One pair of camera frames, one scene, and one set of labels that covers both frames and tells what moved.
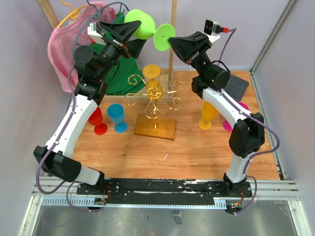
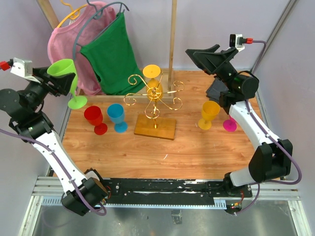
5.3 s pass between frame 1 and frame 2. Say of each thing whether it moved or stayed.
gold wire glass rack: stayed
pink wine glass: stayed
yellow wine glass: stayed
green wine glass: moved
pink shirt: stayed
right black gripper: moved
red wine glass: stayed
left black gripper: moved
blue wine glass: stayed
